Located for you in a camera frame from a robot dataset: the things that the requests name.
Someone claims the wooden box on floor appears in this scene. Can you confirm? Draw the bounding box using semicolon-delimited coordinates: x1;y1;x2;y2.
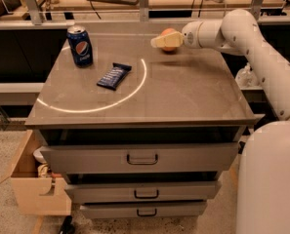
9;131;71;215

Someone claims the grey drawer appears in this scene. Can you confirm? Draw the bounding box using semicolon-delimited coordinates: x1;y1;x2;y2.
64;181;221;204
80;201;207;219
40;142;238;175

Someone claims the top grey drawer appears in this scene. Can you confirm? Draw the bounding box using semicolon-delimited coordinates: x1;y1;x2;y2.
40;142;238;175

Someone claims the middle grey drawer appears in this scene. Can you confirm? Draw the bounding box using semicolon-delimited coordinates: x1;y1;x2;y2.
64;181;221;204

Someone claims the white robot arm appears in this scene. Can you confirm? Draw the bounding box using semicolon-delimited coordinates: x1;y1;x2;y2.
151;9;290;234

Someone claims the grey drawer cabinet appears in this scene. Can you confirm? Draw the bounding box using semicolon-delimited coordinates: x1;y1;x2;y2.
24;19;257;220

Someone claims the clear plastic bottle left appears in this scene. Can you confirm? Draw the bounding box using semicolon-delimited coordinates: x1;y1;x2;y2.
235;63;259;88

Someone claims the blue Pepsi can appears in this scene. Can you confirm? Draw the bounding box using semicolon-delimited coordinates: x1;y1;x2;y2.
66;25;93;67

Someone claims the dark blue snack bar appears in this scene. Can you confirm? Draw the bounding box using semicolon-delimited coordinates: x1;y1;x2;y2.
97;62;132;91

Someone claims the orange fruit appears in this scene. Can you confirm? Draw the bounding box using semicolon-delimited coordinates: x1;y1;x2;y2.
160;28;177;53

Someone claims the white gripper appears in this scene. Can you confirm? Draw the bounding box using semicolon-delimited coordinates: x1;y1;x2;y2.
150;19;224;49

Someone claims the bottom grey drawer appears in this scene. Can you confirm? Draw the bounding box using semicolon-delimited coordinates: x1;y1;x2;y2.
80;201;207;219

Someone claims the grey metal rail frame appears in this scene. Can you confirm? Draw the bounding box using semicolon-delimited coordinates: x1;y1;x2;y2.
0;0;290;30

